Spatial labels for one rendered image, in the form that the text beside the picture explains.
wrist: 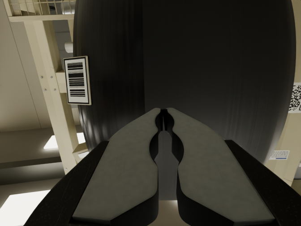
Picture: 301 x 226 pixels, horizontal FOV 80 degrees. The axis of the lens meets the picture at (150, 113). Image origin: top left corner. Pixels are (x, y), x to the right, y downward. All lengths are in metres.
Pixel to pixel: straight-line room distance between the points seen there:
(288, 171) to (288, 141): 0.10
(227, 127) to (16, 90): 6.42
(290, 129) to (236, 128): 0.34
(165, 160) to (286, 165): 0.44
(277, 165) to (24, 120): 6.61
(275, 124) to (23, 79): 6.25
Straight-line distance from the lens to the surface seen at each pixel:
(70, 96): 0.26
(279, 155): 0.61
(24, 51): 6.17
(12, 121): 6.97
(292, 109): 0.55
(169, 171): 0.28
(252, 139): 0.26
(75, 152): 1.09
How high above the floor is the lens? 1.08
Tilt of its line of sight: 23 degrees up
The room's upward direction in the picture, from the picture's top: 178 degrees clockwise
